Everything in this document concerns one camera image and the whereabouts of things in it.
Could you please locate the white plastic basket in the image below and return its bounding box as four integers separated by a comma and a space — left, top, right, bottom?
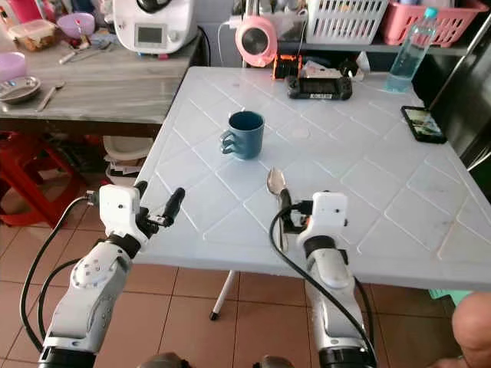
305, 0, 390, 45

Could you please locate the black handheld controller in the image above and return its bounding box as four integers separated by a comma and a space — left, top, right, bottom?
285, 61, 354, 101

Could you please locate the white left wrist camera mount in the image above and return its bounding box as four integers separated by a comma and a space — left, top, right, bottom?
96, 184, 140, 240

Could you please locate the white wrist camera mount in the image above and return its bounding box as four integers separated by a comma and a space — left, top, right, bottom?
96, 184, 140, 240
299, 192, 348, 237

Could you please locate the clear plastic water bottle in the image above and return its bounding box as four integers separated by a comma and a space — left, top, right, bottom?
386, 8, 440, 94

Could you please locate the white power cable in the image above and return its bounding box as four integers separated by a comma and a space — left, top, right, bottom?
216, 20, 239, 67

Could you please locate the clear plastic food container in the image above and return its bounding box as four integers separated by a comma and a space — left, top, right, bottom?
8, 21, 58, 53

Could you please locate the pink round appliance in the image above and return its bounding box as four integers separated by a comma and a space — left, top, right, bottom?
234, 15, 278, 68

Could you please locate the dark blue mug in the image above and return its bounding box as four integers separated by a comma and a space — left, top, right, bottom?
220, 111, 265, 160

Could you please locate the large purple plastic bowl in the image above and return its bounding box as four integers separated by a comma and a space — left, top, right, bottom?
0, 52, 28, 84

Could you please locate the orange and black device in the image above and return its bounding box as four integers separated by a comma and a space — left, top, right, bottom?
272, 55, 300, 81

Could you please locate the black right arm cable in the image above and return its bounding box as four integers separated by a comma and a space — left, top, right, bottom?
269, 201, 380, 363

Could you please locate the white plastic bin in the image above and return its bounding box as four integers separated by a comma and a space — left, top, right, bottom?
104, 136, 154, 189

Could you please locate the pink plastic basket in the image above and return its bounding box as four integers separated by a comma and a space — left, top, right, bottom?
382, 2, 491, 48

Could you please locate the green plastic stool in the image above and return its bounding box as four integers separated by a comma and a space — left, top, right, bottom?
428, 288, 461, 302

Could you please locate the white kitchen machine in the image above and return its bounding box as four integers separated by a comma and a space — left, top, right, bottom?
113, 0, 199, 55

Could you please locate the person's bare leg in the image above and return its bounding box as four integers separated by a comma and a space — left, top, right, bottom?
451, 291, 491, 368

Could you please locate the red plastic stool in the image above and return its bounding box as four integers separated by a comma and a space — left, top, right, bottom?
0, 132, 66, 227

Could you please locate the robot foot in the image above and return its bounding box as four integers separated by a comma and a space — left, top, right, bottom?
261, 355, 296, 368
157, 353, 196, 368

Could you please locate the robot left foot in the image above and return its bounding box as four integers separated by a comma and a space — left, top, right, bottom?
157, 353, 196, 368

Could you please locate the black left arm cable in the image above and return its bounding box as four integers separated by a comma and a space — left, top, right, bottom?
19, 195, 98, 353

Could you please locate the small purple bowl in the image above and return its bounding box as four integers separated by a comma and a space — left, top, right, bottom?
57, 13, 97, 40

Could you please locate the white plastic table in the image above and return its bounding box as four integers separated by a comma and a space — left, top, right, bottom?
134, 67, 491, 323

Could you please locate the grey wooden table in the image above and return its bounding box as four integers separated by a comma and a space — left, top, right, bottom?
0, 34, 204, 140

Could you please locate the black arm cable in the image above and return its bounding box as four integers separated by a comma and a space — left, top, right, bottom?
19, 195, 98, 353
269, 201, 380, 363

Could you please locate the black smartphone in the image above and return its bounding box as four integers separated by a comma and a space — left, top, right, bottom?
400, 106, 447, 145

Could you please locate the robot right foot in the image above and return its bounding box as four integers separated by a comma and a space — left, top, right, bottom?
261, 355, 296, 368

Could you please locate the metal cutlery piece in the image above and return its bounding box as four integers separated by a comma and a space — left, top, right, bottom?
58, 43, 112, 65

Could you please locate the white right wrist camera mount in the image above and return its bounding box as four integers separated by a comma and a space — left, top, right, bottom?
299, 192, 348, 237

